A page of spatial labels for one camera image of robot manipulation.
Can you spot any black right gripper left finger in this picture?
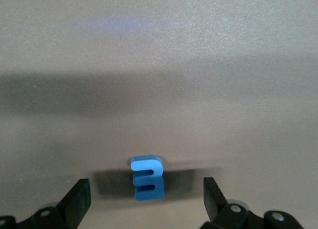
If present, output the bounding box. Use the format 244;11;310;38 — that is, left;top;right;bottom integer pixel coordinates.
0;178;91;229

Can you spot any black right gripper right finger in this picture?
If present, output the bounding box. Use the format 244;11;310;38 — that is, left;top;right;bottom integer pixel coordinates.
199;176;303;229

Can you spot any blue small letter m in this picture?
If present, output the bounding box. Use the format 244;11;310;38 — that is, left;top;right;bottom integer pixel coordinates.
130;154;165;202

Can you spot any brown table cover sheet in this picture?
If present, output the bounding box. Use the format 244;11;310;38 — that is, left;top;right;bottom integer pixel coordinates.
0;0;318;229

